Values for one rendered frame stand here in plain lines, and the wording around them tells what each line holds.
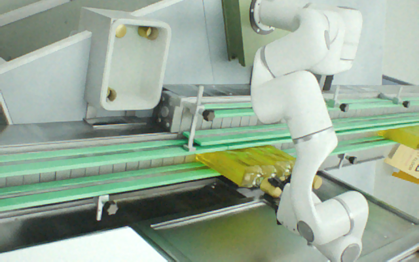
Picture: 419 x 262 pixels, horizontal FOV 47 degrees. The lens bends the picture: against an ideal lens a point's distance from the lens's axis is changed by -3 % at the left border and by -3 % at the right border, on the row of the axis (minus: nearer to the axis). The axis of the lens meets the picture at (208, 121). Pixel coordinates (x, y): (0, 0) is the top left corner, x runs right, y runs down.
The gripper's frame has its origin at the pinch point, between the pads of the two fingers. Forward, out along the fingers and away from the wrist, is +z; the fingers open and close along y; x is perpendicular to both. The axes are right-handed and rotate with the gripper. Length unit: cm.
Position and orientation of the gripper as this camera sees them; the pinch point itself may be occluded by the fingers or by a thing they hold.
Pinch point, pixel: (274, 190)
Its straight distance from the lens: 122.2
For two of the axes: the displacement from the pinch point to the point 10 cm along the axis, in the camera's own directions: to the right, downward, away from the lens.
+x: -8.8, -0.4, -4.7
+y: 1.9, -9.4, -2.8
